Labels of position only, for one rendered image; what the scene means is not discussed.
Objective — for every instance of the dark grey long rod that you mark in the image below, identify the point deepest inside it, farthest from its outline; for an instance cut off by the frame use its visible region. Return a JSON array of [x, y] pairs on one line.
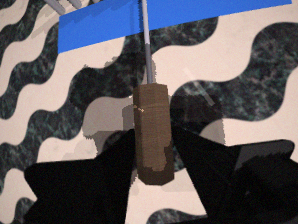
[[56, 6], [76, 3]]

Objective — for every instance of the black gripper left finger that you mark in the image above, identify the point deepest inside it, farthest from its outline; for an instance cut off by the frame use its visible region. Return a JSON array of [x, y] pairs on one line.
[[109, 173]]

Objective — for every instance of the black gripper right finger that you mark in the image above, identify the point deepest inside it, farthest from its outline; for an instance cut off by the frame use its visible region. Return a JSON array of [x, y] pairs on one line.
[[214, 168]]

